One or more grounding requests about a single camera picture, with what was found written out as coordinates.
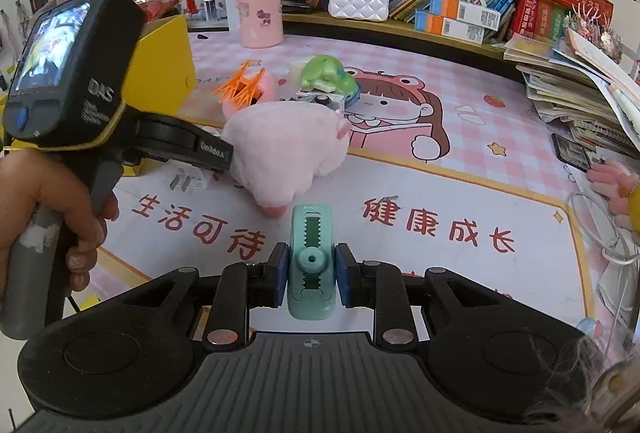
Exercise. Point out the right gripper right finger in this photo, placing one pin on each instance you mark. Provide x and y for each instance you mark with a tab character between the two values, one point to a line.
378	286

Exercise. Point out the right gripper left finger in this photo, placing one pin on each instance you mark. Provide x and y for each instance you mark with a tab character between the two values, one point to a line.
242	287

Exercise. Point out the teal crocodile stapler toy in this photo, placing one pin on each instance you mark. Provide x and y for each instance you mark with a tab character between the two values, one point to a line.
311	277

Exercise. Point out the pink plush pig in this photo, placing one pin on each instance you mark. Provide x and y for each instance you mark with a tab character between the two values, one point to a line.
279	148

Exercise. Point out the pink plush chick orange feet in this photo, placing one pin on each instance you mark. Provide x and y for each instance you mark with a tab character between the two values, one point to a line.
251	84

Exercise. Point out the green frog toy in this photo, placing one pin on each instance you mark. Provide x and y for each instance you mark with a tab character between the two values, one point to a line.
325	73

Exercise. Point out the grey toy camera car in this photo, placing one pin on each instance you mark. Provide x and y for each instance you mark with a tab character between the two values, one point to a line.
335	102

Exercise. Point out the yellow cardboard box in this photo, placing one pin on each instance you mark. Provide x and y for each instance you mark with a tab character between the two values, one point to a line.
161	73

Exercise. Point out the pink cartoon desk mat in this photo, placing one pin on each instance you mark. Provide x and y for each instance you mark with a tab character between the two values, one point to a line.
493	209

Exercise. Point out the pink cylindrical container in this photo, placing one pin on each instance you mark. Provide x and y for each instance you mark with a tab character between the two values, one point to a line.
261	25

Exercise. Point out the smartphone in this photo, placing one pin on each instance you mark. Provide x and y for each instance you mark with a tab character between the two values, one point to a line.
570	153

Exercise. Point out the orange white medicine box lower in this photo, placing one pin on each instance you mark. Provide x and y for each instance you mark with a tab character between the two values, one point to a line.
447	27

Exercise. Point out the orange white medicine box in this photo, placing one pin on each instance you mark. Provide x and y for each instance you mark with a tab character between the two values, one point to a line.
474	14
447	27

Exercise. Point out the stack of magazines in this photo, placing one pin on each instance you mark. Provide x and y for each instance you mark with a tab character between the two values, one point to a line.
574	81

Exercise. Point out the orange white medicine box upper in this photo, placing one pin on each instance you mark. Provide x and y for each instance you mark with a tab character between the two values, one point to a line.
474	14

